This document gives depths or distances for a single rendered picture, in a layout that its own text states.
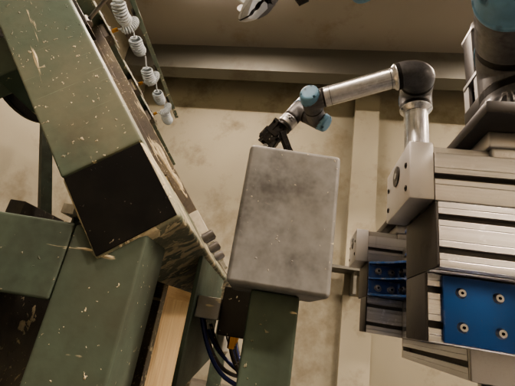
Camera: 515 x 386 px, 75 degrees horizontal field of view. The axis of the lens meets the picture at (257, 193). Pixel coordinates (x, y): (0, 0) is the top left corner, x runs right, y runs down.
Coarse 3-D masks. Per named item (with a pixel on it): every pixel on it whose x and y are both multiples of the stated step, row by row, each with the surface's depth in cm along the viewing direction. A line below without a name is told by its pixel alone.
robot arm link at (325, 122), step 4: (304, 112) 140; (304, 116) 140; (308, 116) 135; (316, 116) 133; (320, 116) 135; (324, 116) 136; (328, 116) 136; (304, 120) 141; (308, 120) 138; (312, 120) 136; (316, 120) 136; (320, 120) 136; (324, 120) 135; (328, 120) 137; (308, 124) 141; (312, 124) 139; (316, 124) 138; (320, 124) 136; (324, 124) 136; (328, 124) 139; (316, 128) 139; (320, 128) 137; (324, 128) 138
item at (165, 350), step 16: (176, 288) 151; (176, 304) 158; (160, 320) 133; (176, 320) 163; (160, 336) 137; (176, 336) 168; (160, 352) 141; (176, 352) 175; (160, 368) 146; (160, 384) 150
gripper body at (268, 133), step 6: (276, 120) 142; (282, 120) 141; (270, 126) 143; (276, 126) 142; (282, 126) 142; (288, 126) 141; (264, 132) 140; (270, 132) 139; (276, 132) 139; (288, 132) 143; (264, 138) 138; (270, 138) 139; (276, 138) 139; (276, 144) 140
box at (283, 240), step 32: (256, 160) 43; (288, 160) 43; (320, 160) 43; (256, 192) 41; (288, 192) 42; (320, 192) 42; (256, 224) 40; (288, 224) 40; (320, 224) 40; (256, 256) 39; (288, 256) 39; (320, 256) 39; (256, 288) 39; (288, 288) 38; (320, 288) 38
